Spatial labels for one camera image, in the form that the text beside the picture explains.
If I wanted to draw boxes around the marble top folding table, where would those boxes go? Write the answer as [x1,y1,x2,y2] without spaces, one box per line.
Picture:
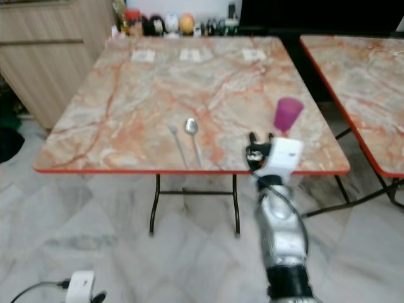
[33,36,351,239]

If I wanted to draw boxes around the silver metal fork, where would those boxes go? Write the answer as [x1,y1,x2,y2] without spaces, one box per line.
[168,124,191,169]

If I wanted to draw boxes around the orange round container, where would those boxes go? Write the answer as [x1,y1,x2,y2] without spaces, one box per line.
[179,13,196,36]

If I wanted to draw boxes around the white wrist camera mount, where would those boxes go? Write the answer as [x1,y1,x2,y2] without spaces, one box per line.
[66,270,97,303]
[260,137,304,182]

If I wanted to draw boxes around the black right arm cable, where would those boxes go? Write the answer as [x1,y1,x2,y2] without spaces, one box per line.
[266,179,311,254]

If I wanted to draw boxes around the white round container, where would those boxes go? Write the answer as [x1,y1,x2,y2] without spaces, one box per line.
[164,13,181,37]

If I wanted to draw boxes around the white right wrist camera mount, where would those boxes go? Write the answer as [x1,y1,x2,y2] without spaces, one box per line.
[260,137,304,182]

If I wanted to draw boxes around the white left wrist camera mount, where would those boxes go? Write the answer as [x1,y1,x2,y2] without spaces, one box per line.
[66,270,97,303]

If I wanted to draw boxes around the light wooden cabinet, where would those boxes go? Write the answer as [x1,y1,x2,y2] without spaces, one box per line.
[0,0,116,131]

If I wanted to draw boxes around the white paper label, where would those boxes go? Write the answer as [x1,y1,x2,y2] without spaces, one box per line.
[179,49,203,62]
[131,50,157,63]
[242,49,268,62]

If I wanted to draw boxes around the purple plastic cup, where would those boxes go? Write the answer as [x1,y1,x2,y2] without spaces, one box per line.
[273,97,305,135]

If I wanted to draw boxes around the marble table with orange edge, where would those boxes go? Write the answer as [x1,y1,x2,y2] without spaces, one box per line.
[299,34,404,218]

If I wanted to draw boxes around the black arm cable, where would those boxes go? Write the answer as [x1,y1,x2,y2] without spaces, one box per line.
[9,280,70,303]
[266,179,311,254]

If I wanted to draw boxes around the silver metal spoon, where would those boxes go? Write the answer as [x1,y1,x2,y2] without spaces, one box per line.
[184,117,207,168]

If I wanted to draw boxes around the black round container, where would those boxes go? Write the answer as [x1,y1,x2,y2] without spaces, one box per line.
[145,15,166,37]

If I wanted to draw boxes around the dark green bag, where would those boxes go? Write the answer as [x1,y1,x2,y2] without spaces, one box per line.
[0,95,27,164]

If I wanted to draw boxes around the red lid jar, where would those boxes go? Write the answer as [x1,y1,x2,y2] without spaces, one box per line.
[124,9,143,37]

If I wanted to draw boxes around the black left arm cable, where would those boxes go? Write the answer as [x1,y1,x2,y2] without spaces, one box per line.
[9,280,70,303]

